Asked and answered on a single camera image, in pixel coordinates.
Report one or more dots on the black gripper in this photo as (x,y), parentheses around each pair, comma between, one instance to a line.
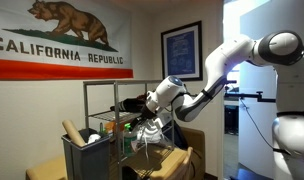
(147,114)

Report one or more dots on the clear bottle with green cap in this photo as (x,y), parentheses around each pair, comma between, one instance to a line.
(129,140)

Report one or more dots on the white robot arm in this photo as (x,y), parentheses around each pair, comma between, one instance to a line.
(225,56)

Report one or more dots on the grey plastic bin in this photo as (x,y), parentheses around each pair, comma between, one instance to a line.
(87,160)

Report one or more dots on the white sneaker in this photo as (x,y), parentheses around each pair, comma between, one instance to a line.
(152,131)

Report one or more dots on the black slide sandal white stripes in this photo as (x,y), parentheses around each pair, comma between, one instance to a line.
(132,104)

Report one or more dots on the orange box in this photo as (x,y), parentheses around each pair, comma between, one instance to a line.
(111,126)

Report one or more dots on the crumpled white paper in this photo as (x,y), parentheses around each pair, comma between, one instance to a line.
(93,138)

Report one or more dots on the light wooden chair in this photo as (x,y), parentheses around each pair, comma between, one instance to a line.
(172,163)

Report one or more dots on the curved wooden hanger piece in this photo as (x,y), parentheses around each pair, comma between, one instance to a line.
(73,131)

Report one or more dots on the black framed blue print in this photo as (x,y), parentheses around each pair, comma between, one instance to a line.
(181,51)

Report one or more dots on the California Republic bear flag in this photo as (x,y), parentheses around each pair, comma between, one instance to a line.
(58,50)

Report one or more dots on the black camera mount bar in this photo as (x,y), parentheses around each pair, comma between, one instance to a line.
(248,96)

